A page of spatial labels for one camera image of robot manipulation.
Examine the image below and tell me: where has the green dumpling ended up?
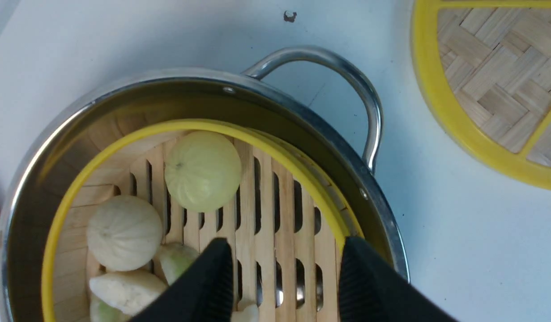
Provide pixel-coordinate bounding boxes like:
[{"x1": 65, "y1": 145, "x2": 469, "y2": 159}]
[{"x1": 158, "y1": 243, "x2": 200, "y2": 285}]

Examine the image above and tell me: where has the white round bun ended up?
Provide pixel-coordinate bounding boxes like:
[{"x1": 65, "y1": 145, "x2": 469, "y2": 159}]
[{"x1": 86, "y1": 195, "x2": 163, "y2": 271}]

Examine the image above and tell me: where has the white crescent dumpling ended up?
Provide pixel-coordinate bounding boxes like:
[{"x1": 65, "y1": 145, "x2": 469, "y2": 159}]
[{"x1": 231, "y1": 304, "x2": 259, "y2": 322}]

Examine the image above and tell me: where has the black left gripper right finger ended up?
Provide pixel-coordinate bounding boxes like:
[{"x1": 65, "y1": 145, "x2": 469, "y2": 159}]
[{"x1": 338, "y1": 237, "x2": 455, "y2": 322}]

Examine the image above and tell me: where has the yellow-green round bun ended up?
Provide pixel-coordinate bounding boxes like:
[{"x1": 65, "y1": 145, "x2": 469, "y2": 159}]
[{"x1": 164, "y1": 131, "x2": 242, "y2": 212}]

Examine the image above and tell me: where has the yellow rimmed bamboo steamer basket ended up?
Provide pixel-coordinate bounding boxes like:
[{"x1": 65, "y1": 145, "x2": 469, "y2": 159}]
[{"x1": 42, "y1": 120, "x2": 362, "y2": 322}]

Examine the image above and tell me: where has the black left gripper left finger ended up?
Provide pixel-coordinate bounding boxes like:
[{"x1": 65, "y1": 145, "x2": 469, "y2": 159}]
[{"x1": 131, "y1": 237, "x2": 234, "y2": 322}]

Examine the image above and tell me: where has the yellow woven bamboo steamer lid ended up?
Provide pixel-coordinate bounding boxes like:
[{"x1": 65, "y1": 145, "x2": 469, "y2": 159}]
[{"x1": 411, "y1": 0, "x2": 551, "y2": 190}]

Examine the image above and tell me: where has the stainless steel pot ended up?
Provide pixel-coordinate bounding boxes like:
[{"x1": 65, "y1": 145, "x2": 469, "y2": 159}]
[{"x1": 0, "y1": 47, "x2": 410, "y2": 322}]

